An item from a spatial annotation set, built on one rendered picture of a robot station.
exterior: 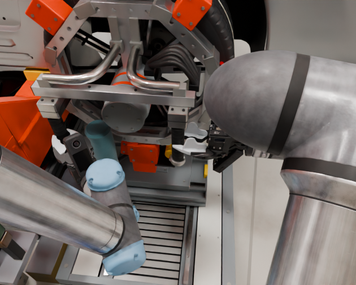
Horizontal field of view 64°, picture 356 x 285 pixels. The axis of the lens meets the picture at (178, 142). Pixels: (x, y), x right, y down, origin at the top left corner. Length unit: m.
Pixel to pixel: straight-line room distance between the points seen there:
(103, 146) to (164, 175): 0.54
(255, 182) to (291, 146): 1.47
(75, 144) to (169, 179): 0.80
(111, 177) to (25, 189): 0.24
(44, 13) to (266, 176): 1.43
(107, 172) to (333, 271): 0.42
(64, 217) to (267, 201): 1.43
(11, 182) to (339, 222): 0.33
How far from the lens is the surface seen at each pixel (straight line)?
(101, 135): 0.98
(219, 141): 0.74
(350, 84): 0.31
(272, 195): 1.76
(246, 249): 1.57
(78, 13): 0.88
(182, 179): 1.46
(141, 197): 1.53
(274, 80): 0.30
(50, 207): 0.39
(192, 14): 0.80
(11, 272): 1.16
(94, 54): 1.28
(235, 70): 0.32
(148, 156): 1.18
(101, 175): 0.58
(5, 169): 0.35
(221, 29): 0.91
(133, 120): 0.85
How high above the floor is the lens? 1.42
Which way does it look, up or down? 48 degrees down
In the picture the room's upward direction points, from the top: straight up
